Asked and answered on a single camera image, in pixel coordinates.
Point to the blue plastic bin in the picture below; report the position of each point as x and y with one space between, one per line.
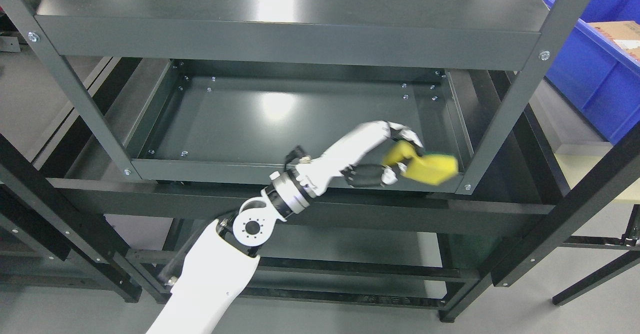
597 76

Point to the dark metal shelf rack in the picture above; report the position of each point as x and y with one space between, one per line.
220 90

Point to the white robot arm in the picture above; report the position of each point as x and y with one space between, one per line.
215 272

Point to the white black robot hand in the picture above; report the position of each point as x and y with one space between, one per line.
348 152

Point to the cardboard box in bin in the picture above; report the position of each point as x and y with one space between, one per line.
625 34

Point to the green yellow sponge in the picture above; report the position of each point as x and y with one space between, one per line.
410 161

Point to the black outer shelf frame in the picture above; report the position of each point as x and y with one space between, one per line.
78 237

